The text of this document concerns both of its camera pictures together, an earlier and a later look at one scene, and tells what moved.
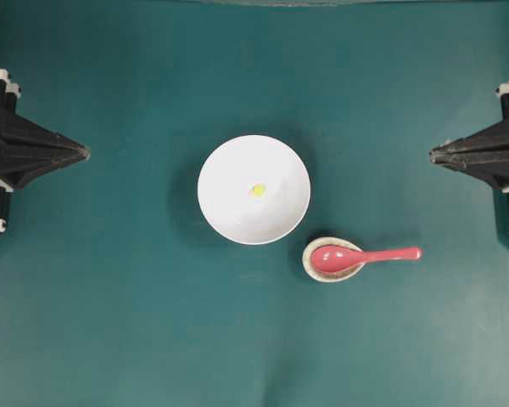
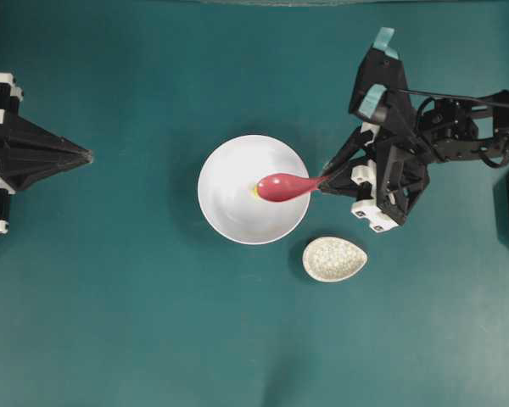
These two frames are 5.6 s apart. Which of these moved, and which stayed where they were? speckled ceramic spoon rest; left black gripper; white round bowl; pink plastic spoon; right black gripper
Moved: pink plastic spoon; right black gripper
Stayed: left black gripper; speckled ceramic spoon rest; white round bowl
